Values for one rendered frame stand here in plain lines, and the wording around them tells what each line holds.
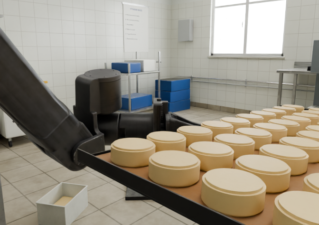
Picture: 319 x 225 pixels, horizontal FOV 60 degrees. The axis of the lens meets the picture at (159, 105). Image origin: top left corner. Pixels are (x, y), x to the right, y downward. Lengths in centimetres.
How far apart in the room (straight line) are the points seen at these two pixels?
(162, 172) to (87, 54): 457
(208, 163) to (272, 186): 7
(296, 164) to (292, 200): 11
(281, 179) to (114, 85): 27
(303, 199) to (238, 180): 5
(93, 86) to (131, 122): 9
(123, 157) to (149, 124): 16
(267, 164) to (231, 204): 8
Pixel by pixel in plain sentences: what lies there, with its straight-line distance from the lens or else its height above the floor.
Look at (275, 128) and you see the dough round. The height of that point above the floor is 101.
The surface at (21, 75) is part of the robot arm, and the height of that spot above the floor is 110.
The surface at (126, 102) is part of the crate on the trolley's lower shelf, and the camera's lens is 457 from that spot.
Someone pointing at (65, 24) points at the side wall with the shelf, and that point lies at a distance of 464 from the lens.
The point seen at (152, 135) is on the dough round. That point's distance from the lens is 35.
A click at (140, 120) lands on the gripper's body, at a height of 101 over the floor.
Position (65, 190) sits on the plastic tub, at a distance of 229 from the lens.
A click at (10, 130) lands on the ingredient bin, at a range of 370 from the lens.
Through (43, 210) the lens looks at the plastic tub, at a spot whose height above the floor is 10.
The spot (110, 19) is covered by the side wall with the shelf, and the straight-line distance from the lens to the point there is 511.
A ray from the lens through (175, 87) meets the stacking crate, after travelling 517.
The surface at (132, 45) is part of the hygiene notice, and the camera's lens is 537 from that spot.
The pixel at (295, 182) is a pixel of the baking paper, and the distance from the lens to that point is 31.
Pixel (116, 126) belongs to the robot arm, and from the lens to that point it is 45.
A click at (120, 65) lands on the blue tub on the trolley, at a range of 448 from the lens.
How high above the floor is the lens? 112
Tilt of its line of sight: 11 degrees down
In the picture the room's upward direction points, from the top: straight up
